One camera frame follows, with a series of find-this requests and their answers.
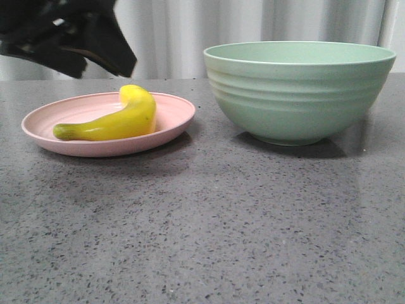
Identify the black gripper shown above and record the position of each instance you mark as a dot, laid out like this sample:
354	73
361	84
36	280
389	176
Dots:
93	33

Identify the white pleated curtain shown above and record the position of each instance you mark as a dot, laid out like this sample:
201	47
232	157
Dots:
168	37

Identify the green ridged bowl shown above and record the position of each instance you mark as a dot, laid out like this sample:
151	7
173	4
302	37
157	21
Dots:
294	93

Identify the pink ridged plate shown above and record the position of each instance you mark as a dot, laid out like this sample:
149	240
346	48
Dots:
173	115

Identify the yellow plastic banana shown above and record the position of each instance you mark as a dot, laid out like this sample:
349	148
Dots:
136	118

